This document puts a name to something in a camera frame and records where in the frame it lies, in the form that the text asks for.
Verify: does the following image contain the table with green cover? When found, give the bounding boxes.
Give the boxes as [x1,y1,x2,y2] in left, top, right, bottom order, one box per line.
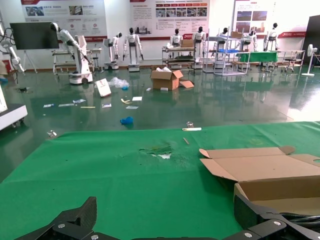
[237,51,279,72]

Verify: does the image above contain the white robot on wheeled base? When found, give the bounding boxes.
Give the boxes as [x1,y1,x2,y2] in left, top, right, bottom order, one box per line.
[49,21,94,85]

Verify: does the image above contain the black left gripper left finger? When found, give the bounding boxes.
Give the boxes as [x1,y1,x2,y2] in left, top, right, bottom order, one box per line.
[14,196,111,240]

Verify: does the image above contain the open brown cardboard box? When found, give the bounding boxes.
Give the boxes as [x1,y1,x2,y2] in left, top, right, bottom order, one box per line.
[199,145,320,218]

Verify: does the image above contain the grey metal table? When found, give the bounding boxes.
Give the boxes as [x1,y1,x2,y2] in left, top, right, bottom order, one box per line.
[277,49,306,68]

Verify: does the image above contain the green table cloth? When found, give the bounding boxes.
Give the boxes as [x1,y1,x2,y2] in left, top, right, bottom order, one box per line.
[0,121,320,240]

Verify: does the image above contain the white carton with red print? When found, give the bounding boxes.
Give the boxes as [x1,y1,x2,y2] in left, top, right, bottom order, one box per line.
[94,77,113,98]

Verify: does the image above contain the open shipping carton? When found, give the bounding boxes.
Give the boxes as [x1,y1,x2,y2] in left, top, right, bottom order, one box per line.
[149,66,185,91]

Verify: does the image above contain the white workbench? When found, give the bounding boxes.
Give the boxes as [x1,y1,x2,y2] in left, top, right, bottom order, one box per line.
[51,47,103,75]

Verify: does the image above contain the metal shelf rack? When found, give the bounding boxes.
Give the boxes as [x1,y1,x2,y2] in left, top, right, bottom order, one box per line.
[213,31,251,77]

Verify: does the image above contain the black power cable bundle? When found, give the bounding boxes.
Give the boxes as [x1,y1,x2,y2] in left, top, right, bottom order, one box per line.
[278,211,320,225]

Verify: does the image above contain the clear plastic bag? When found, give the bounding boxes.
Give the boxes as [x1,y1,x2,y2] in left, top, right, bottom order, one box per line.
[107,76,131,89]

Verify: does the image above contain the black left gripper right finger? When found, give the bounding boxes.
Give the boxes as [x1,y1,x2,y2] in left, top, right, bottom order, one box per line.
[222,193,320,240]

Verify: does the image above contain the flat cardboard piece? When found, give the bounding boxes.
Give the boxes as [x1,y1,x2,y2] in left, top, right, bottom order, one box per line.
[178,79,195,89]

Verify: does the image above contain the metal trolley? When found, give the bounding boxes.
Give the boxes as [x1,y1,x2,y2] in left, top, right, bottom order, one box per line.
[161,45,196,70]

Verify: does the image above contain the wall poster board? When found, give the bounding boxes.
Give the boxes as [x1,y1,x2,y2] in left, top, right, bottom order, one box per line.
[129,0,211,40]
[233,0,308,39]
[20,0,108,39]

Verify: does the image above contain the tall black panel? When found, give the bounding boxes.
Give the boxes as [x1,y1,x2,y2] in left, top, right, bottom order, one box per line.
[301,14,320,66]

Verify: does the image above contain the white wheeled cabinet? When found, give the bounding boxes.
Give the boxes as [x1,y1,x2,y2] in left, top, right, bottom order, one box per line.
[0,83,28,131]

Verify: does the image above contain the white humanoid robot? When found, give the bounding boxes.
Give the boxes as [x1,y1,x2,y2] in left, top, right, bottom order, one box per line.
[216,26,230,51]
[192,25,207,70]
[246,29,258,52]
[122,26,145,73]
[103,31,123,71]
[264,22,280,52]
[169,27,184,49]

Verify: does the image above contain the black monitor on stand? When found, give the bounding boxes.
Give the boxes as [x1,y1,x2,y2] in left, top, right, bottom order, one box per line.
[9,21,60,74]

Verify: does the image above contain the white standing fan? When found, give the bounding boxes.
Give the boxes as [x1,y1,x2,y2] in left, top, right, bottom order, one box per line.
[301,43,320,77]

